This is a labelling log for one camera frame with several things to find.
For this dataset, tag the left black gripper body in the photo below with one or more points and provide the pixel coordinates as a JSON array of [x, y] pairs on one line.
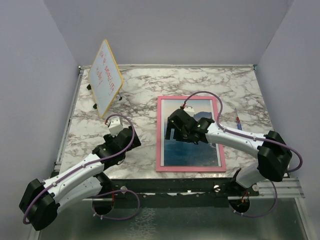
[[109, 138]]

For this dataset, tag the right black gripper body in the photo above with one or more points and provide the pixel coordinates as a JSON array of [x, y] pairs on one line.
[[180, 134]]

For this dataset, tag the pink picture frame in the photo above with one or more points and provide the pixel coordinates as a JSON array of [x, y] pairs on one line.
[[160, 140]]

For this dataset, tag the blue red screwdriver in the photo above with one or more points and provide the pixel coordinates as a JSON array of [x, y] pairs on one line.
[[238, 121]]

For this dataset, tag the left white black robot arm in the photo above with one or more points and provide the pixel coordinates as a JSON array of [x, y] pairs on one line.
[[44, 200]]

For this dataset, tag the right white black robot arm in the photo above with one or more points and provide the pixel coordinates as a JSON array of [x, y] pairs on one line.
[[271, 152]]

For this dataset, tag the small yellow-framed whiteboard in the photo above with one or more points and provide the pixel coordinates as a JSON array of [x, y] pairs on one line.
[[105, 78]]

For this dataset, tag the landscape photo in frame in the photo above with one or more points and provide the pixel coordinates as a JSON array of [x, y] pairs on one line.
[[185, 155]]

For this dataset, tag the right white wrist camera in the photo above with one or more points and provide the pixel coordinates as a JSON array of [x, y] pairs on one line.
[[189, 109]]

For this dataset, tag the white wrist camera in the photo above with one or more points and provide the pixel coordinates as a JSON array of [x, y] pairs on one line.
[[115, 125], [189, 109]]

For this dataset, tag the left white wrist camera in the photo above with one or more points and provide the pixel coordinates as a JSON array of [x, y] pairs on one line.
[[115, 125]]

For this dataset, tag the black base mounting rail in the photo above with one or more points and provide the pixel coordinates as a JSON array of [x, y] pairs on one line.
[[184, 192]]

